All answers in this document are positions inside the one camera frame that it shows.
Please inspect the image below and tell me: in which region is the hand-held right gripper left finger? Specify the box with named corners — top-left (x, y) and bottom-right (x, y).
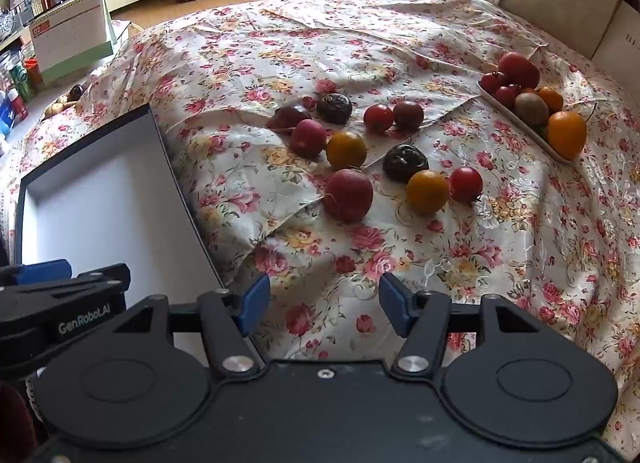
top-left (111, 273), bottom-right (271, 378)

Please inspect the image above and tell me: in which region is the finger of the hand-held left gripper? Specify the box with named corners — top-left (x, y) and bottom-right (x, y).
top-left (0, 264), bottom-right (132, 311)
top-left (0, 259), bottom-right (72, 288)

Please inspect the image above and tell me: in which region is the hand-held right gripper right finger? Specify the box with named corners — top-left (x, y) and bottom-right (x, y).
top-left (378, 272), bottom-right (543, 378)

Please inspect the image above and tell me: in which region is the black box with white inside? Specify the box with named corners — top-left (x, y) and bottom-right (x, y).
top-left (14, 103), bottom-right (261, 361)

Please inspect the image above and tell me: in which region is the wrinkled black-green tomato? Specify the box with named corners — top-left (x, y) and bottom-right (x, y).
top-left (382, 144), bottom-right (430, 182)

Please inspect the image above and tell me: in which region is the orange-yellow tomato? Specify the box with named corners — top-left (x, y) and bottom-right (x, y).
top-left (406, 170), bottom-right (450, 216)
top-left (326, 131), bottom-right (368, 171)

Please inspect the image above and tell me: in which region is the dark red plum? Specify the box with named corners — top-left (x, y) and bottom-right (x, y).
top-left (266, 104), bottom-right (312, 135)

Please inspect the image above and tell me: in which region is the round black tomato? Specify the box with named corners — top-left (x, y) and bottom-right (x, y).
top-left (316, 94), bottom-right (353, 124)

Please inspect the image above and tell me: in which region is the wooden gourd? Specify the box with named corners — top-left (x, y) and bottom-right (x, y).
top-left (42, 95), bottom-right (80, 120)

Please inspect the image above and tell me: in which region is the pink-red plum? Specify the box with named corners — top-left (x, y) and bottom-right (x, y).
top-left (290, 119), bottom-right (328, 160)

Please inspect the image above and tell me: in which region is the dark red tomato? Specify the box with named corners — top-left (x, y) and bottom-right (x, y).
top-left (393, 100), bottom-right (425, 131)

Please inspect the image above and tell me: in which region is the orange cup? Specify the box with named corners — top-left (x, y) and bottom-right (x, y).
top-left (25, 58), bottom-right (45, 90)

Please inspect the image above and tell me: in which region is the white oblong plate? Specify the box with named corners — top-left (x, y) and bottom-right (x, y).
top-left (476, 75), bottom-right (583, 164)

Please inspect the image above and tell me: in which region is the green and white box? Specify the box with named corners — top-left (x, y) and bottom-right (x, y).
top-left (29, 0), bottom-right (119, 84)

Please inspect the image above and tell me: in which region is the small red tomato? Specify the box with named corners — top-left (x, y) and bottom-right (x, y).
top-left (480, 71), bottom-right (506, 95)
top-left (494, 85), bottom-right (521, 110)

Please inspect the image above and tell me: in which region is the brown kiwi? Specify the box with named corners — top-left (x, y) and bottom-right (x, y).
top-left (514, 91), bottom-right (551, 126)

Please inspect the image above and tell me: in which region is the large orange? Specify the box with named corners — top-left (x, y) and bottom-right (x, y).
top-left (546, 111), bottom-right (588, 160)

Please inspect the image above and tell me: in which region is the large red tomato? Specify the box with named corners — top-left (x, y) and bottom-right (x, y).
top-left (497, 51), bottom-right (541, 90)

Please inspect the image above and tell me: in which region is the floral tablecloth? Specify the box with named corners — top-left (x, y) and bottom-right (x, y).
top-left (0, 0), bottom-right (640, 461)

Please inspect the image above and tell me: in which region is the cardboard box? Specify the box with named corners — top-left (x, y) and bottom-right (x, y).
top-left (592, 0), bottom-right (640, 80)

